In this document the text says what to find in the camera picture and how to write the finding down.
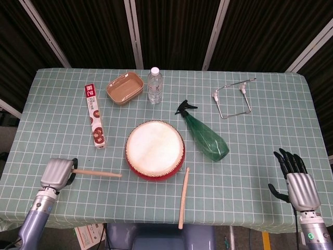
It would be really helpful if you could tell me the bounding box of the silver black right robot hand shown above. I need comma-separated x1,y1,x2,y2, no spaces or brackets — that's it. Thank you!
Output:
267,147,322,212

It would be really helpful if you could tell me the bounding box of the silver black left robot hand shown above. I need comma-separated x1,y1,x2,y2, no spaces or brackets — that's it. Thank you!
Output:
40,157,79,193

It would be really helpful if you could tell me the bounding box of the light wooden drumstick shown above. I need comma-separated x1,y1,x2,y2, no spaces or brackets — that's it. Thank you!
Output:
177,167,191,230
74,168,123,179

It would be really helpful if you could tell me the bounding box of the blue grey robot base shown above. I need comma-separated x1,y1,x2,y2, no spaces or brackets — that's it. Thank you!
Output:
105,223,217,250

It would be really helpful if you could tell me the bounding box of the red drum with white skin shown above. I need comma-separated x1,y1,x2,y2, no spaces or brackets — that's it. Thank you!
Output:
125,120,186,181

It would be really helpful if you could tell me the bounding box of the green white checked tablecloth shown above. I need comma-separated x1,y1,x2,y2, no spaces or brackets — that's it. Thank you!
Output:
0,68,333,233

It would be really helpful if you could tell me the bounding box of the white red baking paper box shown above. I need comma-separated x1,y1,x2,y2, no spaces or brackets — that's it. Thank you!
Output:
84,83,108,150

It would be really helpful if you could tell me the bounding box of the printed paper sheet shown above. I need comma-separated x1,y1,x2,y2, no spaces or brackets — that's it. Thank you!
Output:
73,223,106,250

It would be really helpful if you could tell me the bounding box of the brown rectangular food container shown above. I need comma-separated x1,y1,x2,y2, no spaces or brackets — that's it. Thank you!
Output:
105,72,145,107

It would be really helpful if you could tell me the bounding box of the green plastic spray bottle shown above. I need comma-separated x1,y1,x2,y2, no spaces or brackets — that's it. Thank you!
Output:
174,99,230,163

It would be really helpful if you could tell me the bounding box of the clear plastic water bottle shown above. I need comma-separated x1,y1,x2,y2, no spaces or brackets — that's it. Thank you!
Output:
147,67,164,105

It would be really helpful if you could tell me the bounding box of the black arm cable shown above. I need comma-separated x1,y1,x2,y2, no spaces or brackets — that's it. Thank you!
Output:
294,207,300,250

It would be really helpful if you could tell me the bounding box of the white partition frame post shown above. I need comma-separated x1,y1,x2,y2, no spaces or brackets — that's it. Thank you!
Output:
18,0,71,69
202,0,230,71
284,22,333,73
123,0,144,70
0,98,22,118

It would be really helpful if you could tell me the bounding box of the metal wire folding stand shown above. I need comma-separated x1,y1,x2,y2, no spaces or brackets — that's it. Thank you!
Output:
211,77,257,120

